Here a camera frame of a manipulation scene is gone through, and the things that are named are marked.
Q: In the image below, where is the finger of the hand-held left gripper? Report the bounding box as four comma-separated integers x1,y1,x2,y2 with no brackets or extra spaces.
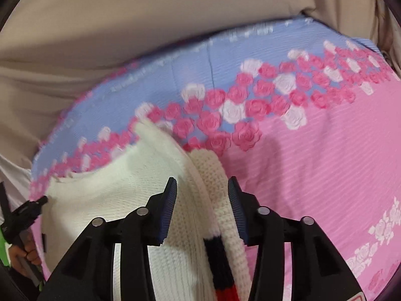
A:
9,195,48,226

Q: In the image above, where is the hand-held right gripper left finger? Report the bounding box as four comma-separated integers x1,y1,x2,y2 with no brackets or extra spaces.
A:
38,177,178,301

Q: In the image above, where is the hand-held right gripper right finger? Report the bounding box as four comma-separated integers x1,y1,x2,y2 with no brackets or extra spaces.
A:
228,176,365,301

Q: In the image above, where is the white knitted sweater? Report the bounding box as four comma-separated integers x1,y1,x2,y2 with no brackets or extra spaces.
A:
42,120,255,301

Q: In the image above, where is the person's left hand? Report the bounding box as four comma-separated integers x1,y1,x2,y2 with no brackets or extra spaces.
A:
8,235,43,276

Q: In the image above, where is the pink blue rose-print blanket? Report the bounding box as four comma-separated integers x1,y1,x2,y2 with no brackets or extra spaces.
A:
29,15,401,301

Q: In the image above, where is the beige bed sheet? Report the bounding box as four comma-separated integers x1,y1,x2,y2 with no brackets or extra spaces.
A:
0,0,401,201

